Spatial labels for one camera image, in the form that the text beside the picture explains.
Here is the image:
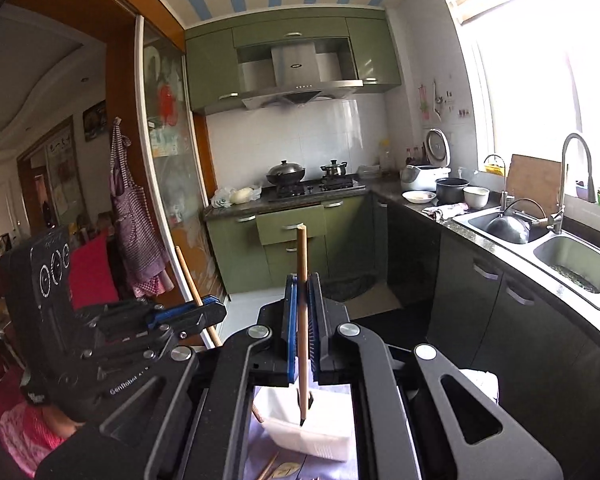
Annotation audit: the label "gas stove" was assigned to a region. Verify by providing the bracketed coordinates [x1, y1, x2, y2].
[268, 174, 365, 202]

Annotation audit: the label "steel kitchen faucet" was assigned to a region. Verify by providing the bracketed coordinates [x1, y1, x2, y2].
[549, 132, 598, 235]

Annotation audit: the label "wooden cutting board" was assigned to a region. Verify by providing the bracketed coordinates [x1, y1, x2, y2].
[506, 154, 562, 217]

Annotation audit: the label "white plate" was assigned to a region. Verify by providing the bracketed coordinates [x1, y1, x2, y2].
[402, 190, 437, 205]

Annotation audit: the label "white plastic bag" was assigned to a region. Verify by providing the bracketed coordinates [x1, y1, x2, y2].
[210, 185, 262, 209]

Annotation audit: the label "sliding glass door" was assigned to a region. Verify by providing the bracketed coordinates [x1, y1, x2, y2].
[134, 15, 226, 301]

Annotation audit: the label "black wok with lid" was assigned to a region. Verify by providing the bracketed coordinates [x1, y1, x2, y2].
[266, 159, 306, 186]

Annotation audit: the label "wooden chopstick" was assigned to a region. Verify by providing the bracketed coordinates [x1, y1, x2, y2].
[297, 223, 310, 425]
[175, 246, 223, 348]

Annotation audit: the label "white bowl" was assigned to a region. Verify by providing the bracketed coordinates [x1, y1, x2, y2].
[463, 185, 490, 210]

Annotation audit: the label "black cooking pot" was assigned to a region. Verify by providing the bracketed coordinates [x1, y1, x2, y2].
[436, 177, 469, 206]

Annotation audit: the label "small steel pot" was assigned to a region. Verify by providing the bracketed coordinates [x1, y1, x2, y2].
[321, 159, 348, 179]

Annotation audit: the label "green lower cabinets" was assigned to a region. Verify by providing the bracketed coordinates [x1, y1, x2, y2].
[206, 193, 378, 295]

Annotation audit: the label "white plastic utensil holder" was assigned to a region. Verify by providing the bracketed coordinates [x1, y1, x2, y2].
[251, 367, 501, 463]

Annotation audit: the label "purple floral tablecloth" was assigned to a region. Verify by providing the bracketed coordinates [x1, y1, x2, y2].
[242, 413, 358, 479]

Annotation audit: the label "purple checked apron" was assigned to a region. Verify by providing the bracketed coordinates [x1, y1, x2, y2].
[109, 117, 174, 297]

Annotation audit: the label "green upper cabinets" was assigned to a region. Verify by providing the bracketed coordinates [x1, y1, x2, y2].
[185, 6, 402, 114]

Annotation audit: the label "steel double sink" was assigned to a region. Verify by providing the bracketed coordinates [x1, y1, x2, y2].
[453, 208, 600, 310]

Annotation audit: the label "steel range hood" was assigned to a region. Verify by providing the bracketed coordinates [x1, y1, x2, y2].
[238, 38, 363, 110]

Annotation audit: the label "green cabinets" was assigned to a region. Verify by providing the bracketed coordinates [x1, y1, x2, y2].
[185, 6, 402, 114]
[206, 193, 378, 295]

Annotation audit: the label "white rice cooker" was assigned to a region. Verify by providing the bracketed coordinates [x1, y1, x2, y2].
[400, 128, 451, 192]

